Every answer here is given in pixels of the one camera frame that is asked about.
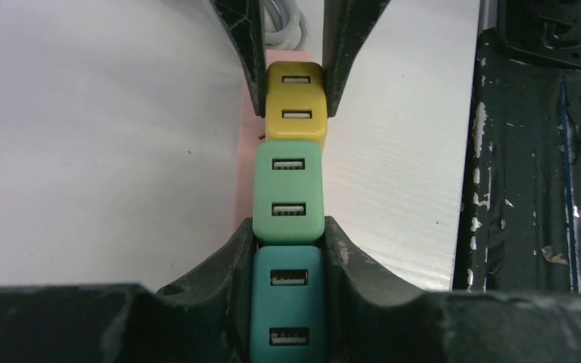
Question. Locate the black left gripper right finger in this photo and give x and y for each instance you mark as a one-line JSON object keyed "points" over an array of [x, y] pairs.
{"points": [[375, 316]]}

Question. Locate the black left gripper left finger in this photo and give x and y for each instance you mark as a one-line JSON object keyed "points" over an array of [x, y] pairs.
{"points": [[203, 316]]}

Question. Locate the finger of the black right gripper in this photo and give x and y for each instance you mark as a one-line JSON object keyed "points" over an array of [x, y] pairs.
{"points": [[243, 22], [347, 25]]}

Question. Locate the teal charger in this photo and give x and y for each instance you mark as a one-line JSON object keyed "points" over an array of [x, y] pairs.
{"points": [[287, 319]]}

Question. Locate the green charger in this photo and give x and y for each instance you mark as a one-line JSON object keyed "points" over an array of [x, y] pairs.
{"points": [[288, 199]]}

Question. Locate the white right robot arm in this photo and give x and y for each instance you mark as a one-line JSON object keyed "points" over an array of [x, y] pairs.
{"points": [[546, 31]]}

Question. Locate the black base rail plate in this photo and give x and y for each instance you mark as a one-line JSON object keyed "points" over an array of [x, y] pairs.
{"points": [[520, 223]]}

